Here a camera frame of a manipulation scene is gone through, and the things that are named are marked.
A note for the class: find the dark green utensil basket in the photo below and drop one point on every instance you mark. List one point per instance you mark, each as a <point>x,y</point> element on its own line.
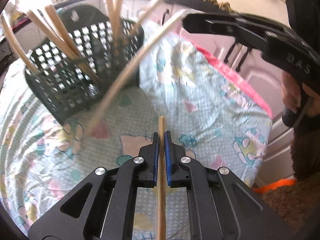
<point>68,86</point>

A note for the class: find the person's right hand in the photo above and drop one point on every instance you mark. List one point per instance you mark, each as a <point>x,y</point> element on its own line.
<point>301,104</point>

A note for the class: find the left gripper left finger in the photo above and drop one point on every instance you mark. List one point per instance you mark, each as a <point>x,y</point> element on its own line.
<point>150,153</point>

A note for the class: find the wooden chopstick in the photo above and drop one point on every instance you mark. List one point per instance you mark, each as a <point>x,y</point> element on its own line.
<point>161,179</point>
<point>130,69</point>
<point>113,10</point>

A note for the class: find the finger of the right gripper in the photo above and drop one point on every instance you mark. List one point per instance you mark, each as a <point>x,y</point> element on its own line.
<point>247,29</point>

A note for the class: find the cartoon print tablecloth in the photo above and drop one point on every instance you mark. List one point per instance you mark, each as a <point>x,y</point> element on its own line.
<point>210,110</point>

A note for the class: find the wooden chopstick in basket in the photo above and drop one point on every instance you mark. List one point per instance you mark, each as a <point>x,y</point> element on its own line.
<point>113,10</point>

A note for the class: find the black air fryer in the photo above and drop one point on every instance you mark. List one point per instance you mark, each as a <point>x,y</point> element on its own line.
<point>304,20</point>

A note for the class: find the white lower cabinets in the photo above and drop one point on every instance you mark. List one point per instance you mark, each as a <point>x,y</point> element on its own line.
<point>263,77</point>

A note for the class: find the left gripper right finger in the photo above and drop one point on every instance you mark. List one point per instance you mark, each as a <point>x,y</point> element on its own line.
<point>176,176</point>

